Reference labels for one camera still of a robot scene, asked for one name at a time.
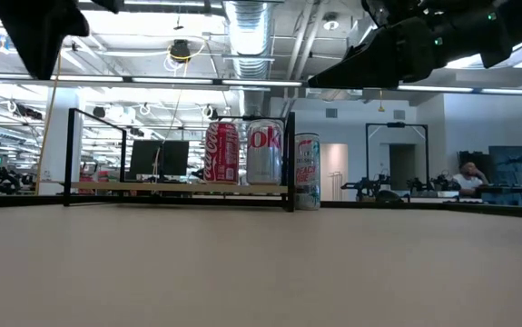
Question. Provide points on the square wall vent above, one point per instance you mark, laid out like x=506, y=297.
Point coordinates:
x=399, y=114
x=331, y=113

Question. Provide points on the silver Diet Coke can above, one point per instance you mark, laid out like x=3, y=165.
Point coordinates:
x=265, y=154

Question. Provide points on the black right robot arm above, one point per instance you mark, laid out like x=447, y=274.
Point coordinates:
x=469, y=27

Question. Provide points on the yellow ceiling pendant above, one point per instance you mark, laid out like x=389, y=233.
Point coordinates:
x=381, y=108

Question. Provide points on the red Coca-Cola Star Wars can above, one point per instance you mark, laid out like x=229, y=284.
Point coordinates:
x=222, y=154

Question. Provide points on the dark grey door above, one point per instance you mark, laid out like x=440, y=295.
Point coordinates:
x=402, y=163

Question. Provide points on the black computer monitor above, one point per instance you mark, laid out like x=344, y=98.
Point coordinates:
x=176, y=159
x=144, y=159

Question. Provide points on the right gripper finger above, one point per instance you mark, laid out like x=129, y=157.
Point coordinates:
x=369, y=68

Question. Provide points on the seated person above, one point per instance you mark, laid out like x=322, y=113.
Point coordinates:
x=467, y=181

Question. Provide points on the slim Peach Vibe can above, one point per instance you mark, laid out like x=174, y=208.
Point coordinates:
x=307, y=172

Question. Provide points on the silver round air duct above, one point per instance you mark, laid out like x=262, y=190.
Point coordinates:
x=248, y=36

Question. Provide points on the red equipment crate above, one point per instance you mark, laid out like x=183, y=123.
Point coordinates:
x=89, y=172

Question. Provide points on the blue equipment rack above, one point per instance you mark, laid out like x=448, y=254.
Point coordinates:
x=510, y=168

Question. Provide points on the round ceiling smoke detector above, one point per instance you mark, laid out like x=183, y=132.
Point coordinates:
x=331, y=23

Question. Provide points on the black metal station frame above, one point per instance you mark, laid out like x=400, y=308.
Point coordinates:
x=396, y=124

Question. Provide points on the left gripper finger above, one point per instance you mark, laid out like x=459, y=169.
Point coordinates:
x=38, y=32

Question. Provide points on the white door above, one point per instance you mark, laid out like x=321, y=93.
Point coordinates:
x=333, y=159

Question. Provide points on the black ceiling device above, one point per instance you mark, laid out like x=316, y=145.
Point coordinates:
x=180, y=50

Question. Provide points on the wooden shelf with black frame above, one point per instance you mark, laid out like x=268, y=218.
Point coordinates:
x=151, y=187

